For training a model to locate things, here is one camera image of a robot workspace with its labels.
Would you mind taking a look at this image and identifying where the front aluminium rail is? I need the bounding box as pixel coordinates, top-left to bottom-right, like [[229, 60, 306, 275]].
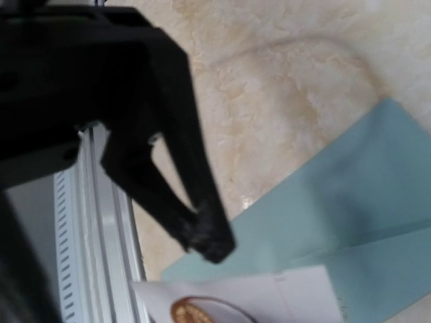
[[6, 120, 149, 323]]

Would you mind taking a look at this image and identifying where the wax seal sticker sheet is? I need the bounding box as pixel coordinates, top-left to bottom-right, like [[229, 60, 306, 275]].
[[133, 266, 343, 322]]

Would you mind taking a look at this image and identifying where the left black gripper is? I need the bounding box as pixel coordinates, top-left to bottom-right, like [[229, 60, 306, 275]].
[[1, 5, 150, 190]]

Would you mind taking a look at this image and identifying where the teal paper envelope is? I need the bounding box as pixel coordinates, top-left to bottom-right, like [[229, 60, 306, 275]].
[[162, 98, 430, 322]]

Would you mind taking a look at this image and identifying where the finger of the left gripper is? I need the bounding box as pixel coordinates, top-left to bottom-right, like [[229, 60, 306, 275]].
[[99, 97, 196, 250], [145, 28, 236, 263]]

